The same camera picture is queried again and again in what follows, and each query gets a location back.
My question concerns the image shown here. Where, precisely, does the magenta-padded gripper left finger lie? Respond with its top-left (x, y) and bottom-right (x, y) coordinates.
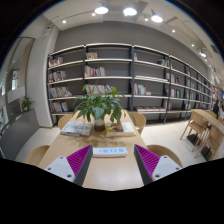
top-left (44, 144), bottom-right (94, 187)

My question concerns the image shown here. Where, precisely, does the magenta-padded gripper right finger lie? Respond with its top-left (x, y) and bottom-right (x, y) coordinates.
top-left (133, 144), bottom-right (183, 186)

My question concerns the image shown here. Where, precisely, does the round-back wooden chair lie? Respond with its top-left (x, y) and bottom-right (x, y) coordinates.
top-left (128, 111), bottom-right (147, 135)
top-left (57, 114), bottom-right (74, 130)
top-left (146, 144), bottom-right (184, 169)
top-left (24, 144), bottom-right (51, 167)

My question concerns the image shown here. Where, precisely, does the thick white book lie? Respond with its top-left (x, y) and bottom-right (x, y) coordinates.
top-left (59, 120), bottom-right (93, 137)

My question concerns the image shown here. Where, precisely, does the white power strip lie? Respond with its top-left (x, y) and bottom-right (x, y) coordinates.
top-left (92, 146), bottom-right (129, 158)

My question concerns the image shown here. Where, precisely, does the yellow book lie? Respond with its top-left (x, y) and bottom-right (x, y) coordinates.
top-left (105, 122), bottom-right (137, 138)

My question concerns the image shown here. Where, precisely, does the slatted light wooden chair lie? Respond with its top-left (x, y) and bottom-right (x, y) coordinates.
top-left (179, 111), bottom-right (209, 149)
top-left (194, 125), bottom-right (224, 161)

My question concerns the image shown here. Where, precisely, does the white book with painted cover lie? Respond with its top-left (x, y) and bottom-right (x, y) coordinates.
top-left (105, 121), bottom-right (135, 136)

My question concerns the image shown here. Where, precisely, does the green potted plant white pot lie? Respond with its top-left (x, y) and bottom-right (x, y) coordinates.
top-left (73, 84), bottom-right (136, 132)

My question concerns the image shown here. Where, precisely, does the small distant potted plant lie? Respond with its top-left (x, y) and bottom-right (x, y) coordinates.
top-left (20, 95), bottom-right (35, 113)

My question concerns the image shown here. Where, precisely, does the grey bookshelf unit with books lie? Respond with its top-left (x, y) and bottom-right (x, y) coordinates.
top-left (47, 42), bottom-right (218, 125)

